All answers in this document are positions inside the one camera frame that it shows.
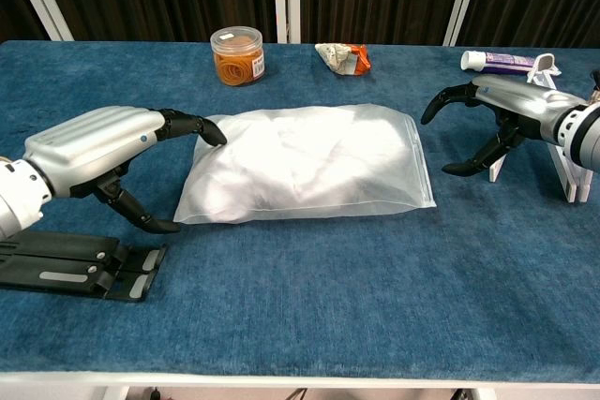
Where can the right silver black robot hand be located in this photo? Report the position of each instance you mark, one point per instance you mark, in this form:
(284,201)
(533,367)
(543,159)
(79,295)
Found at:
(520,102)

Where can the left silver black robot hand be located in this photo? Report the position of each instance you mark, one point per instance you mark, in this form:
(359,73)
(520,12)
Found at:
(94,137)

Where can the translucent plastic zip bag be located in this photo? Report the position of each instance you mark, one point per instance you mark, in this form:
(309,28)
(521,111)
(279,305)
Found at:
(206,203)

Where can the white garment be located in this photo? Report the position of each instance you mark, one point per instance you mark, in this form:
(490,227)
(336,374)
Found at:
(304,161)

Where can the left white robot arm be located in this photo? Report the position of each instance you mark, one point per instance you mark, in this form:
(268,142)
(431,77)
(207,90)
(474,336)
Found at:
(16,198)

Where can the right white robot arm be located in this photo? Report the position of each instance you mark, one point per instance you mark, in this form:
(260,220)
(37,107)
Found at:
(583,133)

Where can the purple toothpaste tube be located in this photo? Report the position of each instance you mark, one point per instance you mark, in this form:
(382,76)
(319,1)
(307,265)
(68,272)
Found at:
(501,63)

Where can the white folding stand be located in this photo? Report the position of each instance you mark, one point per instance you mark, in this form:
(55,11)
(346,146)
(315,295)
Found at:
(569,180)

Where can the black folding stand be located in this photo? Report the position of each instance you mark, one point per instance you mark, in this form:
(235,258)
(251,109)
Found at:
(61,264)

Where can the clear jar of rubber bands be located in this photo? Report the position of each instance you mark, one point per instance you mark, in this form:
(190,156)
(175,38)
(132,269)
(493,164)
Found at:
(238,63)

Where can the crumpled orange snack wrapper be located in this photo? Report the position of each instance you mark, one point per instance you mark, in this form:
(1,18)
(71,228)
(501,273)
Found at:
(347,60)

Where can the blue table cloth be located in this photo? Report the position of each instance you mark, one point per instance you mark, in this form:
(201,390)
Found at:
(300,287)

